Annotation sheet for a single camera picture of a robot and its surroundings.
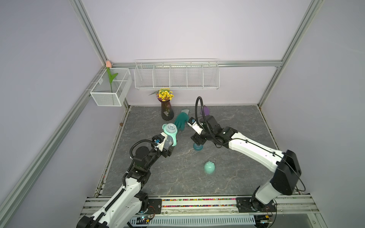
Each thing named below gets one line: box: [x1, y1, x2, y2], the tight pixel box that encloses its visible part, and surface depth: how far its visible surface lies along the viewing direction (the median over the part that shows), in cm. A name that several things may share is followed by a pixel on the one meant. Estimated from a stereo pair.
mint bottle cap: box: [203, 160, 216, 174], surface depth 86 cm
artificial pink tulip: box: [105, 60, 119, 93], surface depth 91 cm
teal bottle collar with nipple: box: [192, 142, 204, 152], surface depth 96 cm
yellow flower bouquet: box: [148, 87, 174, 102], surface depth 96 cm
